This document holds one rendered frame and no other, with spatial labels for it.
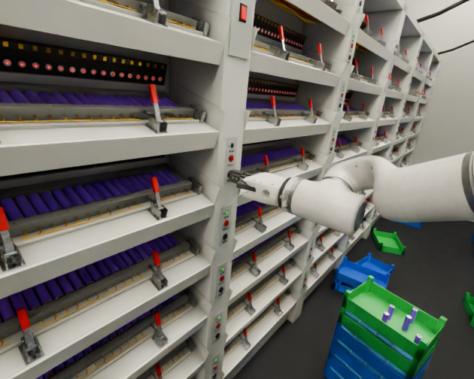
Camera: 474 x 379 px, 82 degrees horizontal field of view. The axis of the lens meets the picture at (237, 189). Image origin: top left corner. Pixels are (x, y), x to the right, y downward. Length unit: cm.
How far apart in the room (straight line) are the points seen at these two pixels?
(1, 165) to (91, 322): 36
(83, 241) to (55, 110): 23
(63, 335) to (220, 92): 60
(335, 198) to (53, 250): 51
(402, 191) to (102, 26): 51
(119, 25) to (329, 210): 48
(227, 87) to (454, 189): 48
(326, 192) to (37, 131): 51
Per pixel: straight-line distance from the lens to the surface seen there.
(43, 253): 57
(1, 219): 54
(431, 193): 45
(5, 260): 53
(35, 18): 49
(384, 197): 48
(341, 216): 55
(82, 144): 50
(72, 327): 69
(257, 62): 78
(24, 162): 49
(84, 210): 61
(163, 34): 58
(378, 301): 142
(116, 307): 71
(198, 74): 73
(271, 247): 126
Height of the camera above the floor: 120
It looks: 19 degrees down
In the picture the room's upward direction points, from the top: 5 degrees clockwise
